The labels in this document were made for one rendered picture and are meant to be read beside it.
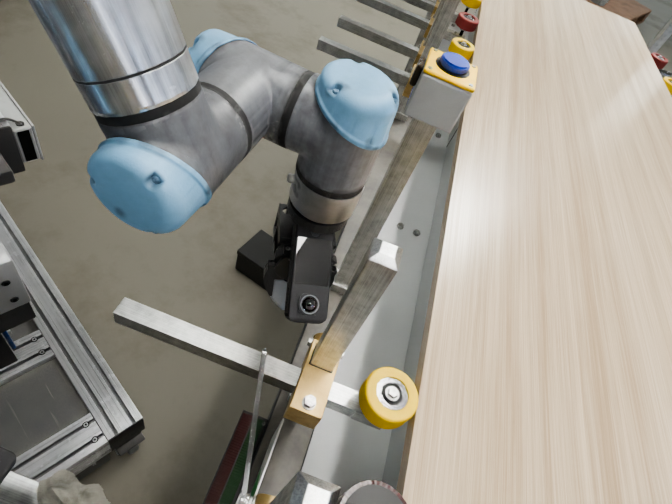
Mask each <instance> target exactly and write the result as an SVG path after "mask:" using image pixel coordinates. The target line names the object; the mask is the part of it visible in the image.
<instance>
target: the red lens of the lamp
mask: <svg viewBox="0 0 672 504"><path fill-rule="evenodd" d="M370 484H375V485H380V486H383V487H385V488H387V489H389V490H391V491H392V492H393V493H395V494H396V495H397V496H398V497H399V499H400V500H401V501H402V503H403V504H407V503H406V501H405V500H404V498H403V497H402V496H401V494H400V493H399V492H398V491H397V490H396V489H394V488H393V487H392V486H390V485H388V484H386V483H384V482H381V481H377V480H367V481H363V482H360V483H358V484H356V485H354V486H353V487H351V488H350V489H348V490H347V491H345V492H344V493H343V494H342V495H341V496H340V497H339V498H338V502H337V504H345V502H346V500H347V499H348V497H349V496H350V495H351V494H352V493H353V492H354V491H355V490H356V489H358V488H360V487H362V486H364V485H370Z"/></svg>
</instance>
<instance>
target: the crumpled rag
mask: <svg viewBox="0 0 672 504"><path fill-rule="evenodd" d="M75 477H76V476H75V474H73V472H70V471H68V470H65V469H64V470H63V469H61V471H60V470H59V471H57V472H56V473H54V474H53V476H51V477H47V479H44V480H42V481H41V480H40V482H39V485H38V487H37V489H36V492H37V494H36V495H37V502H39V503H38V504H110V503H111V502H109V501H108V499H106V496H105V494H104V493H103V490H104V489H103V488H102V487H101V486H100V484H94V483H93V484H88V485H85V484H81V483H80V482H79V480H78V479H77V478H75Z"/></svg>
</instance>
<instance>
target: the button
mask: <svg viewBox="0 0 672 504"><path fill-rule="evenodd" d="M440 62H441V65H442V66H443V67H444V68H445V69H446V70H448V71H450V72H452V73H455V74H465V73H467V72H468V71H469V69H470V65H469V62H468V61H467V60H466V59H465V58H464V57H463V56H461V55H459V54H457V53H454V52H446V53H443V54H442V55H441V57H440Z"/></svg>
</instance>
